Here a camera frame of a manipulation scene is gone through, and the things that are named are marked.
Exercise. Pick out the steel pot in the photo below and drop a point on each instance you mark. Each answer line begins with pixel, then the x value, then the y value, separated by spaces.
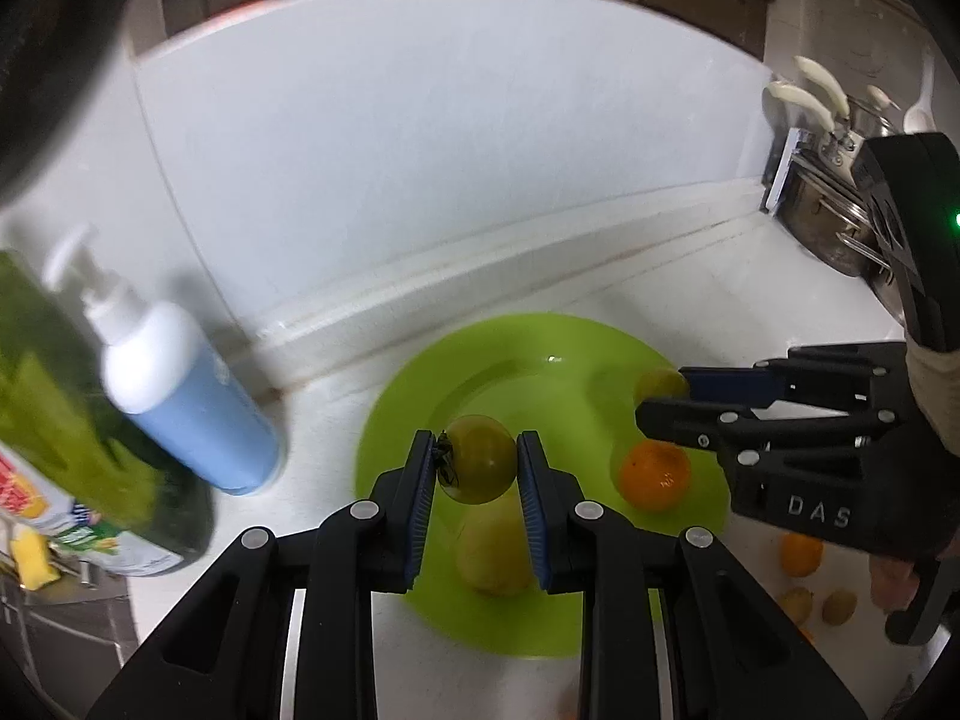
pixel 825 217

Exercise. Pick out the person's right hand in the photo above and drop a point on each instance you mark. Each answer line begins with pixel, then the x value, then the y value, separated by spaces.
pixel 891 583

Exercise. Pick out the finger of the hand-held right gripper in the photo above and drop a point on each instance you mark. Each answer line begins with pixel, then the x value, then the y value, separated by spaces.
pixel 731 385
pixel 675 421

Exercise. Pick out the steel sink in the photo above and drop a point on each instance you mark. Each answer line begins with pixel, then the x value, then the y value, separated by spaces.
pixel 60 637

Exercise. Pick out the green tomato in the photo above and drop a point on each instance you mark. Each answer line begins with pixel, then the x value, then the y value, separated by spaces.
pixel 656 386
pixel 478 457

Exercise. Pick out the yellow apple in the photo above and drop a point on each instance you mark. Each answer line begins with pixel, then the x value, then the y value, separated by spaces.
pixel 491 555

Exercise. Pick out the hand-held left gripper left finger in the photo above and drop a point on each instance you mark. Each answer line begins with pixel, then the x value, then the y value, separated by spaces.
pixel 420 510

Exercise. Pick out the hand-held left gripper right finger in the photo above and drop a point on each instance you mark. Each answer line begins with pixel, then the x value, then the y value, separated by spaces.
pixel 534 510

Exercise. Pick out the white blue pump bottle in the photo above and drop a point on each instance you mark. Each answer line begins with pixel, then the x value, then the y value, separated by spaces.
pixel 187 405

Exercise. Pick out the small brown fruit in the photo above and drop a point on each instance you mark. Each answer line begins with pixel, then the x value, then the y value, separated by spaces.
pixel 796 605
pixel 839 607

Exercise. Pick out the green dish soap bottle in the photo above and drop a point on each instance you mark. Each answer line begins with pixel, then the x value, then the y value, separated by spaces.
pixel 45 405

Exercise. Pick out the yellow sponge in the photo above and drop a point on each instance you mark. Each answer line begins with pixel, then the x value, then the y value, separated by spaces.
pixel 34 559

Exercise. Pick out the green plastic plate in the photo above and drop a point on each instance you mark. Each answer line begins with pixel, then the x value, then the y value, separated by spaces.
pixel 525 349

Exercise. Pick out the white spoon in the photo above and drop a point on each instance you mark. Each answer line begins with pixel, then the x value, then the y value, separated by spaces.
pixel 921 109

